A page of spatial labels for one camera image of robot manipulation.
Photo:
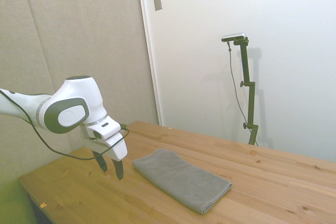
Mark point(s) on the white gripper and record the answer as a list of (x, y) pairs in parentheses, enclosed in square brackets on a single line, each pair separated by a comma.
[(115, 149)]

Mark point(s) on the grey towel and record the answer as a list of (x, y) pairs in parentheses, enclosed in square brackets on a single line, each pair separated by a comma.
[(181, 179)]

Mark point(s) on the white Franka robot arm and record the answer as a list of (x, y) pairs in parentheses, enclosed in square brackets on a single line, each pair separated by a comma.
[(71, 95)]

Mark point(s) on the white door frame trim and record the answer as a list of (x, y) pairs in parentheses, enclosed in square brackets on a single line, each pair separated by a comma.
[(149, 51)]

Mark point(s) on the black jointed camera stand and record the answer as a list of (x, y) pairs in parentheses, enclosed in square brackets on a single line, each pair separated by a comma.
[(246, 72)]

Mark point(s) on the grey wall plate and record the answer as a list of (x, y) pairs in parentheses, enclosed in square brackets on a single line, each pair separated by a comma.
[(157, 1)]

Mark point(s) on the silver black stereo camera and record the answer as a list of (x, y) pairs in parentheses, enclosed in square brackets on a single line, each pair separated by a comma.
[(233, 37)]

